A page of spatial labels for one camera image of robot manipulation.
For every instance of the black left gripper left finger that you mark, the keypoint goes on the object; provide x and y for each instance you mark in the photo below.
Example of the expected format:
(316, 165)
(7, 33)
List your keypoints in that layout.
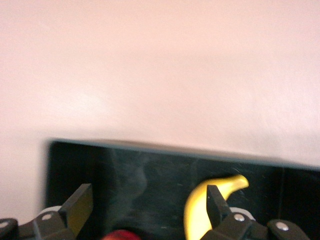
(50, 225)

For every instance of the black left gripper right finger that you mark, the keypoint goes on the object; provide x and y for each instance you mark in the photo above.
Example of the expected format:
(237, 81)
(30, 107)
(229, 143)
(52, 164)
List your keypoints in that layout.
(237, 227)

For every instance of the yellow banana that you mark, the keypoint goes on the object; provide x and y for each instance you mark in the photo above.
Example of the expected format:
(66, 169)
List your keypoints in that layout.
(197, 212)

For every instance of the red yellow apple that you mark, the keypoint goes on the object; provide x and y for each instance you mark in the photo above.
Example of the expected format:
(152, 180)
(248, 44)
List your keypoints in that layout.
(120, 236)

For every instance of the black plastic box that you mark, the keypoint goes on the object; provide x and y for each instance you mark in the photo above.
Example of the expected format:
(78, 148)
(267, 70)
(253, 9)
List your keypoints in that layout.
(155, 190)

